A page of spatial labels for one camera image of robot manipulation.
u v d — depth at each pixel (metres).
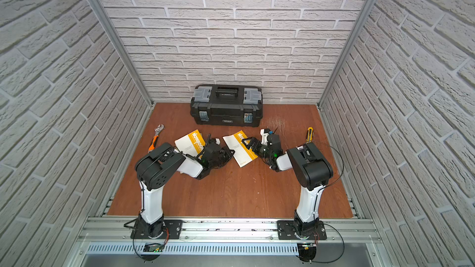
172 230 0.73
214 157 0.78
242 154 0.97
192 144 0.95
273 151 0.77
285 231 0.73
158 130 1.06
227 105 0.95
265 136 0.90
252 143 0.87
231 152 0.94
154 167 0.52
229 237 0.73
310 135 1.03
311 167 0.52
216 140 0.92
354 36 0.85
